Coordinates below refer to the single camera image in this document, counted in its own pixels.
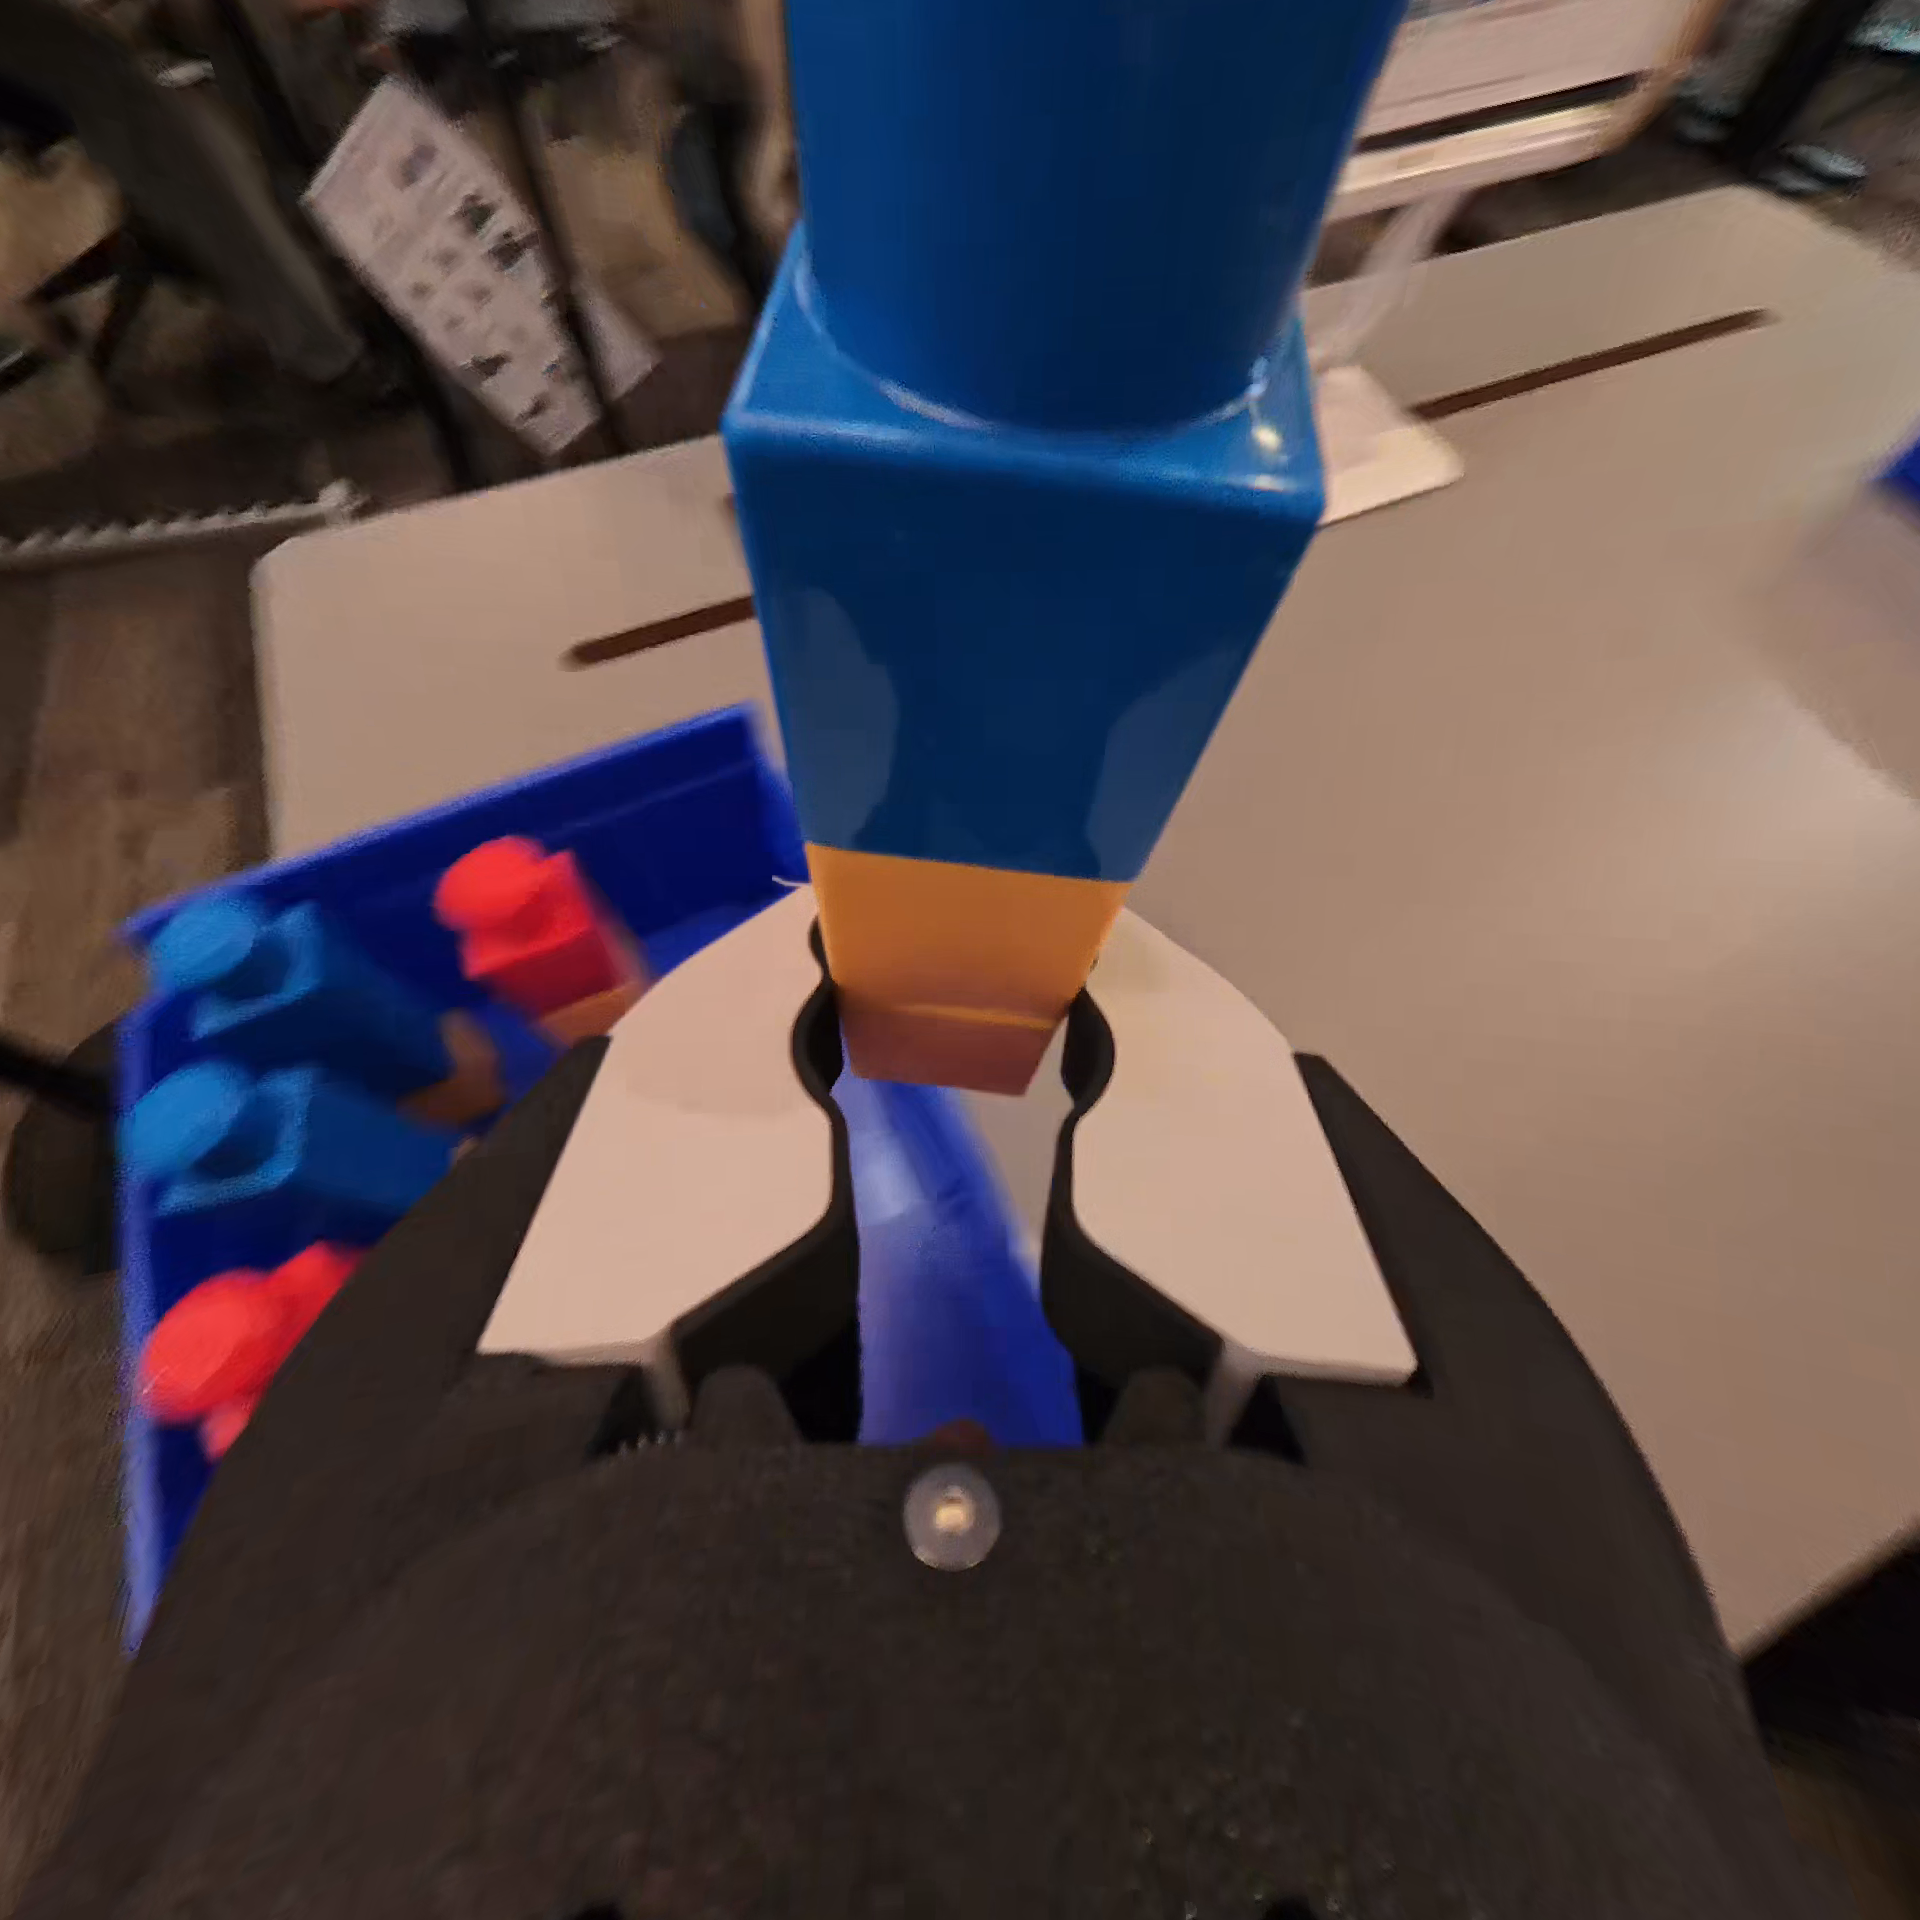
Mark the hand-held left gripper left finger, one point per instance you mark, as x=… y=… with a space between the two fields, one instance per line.
x=675 y=1185

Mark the cluster of block towers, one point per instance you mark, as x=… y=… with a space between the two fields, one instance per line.
x=300 y=991

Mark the white document holder stand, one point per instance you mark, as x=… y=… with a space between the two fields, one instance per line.
x=1382 y=450

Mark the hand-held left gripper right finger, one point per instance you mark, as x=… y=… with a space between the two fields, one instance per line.
x=1230 y=1200

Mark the printed instruction flyer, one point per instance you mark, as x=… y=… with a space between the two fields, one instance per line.
x=451 y=254

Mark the grey floor rail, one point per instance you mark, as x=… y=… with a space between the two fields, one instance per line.
x=182 y=523

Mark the wooden instruction board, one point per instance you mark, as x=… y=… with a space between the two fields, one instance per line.
x=1501 y=61

